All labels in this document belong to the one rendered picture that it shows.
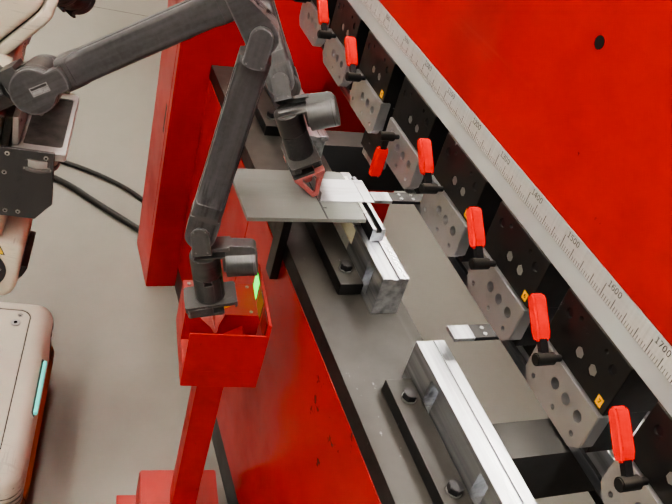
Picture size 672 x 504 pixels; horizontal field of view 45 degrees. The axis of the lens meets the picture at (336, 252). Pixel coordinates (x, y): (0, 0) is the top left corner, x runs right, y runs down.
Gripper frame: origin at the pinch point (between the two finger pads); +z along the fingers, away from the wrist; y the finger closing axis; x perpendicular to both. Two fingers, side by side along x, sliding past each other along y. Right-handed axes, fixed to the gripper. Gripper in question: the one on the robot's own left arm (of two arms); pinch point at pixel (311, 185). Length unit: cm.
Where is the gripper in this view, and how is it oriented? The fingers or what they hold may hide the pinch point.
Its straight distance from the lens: 175.8
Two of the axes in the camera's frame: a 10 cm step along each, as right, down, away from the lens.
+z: 2.2, 7.0, 6.8
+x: -9.3, 3.5, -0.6
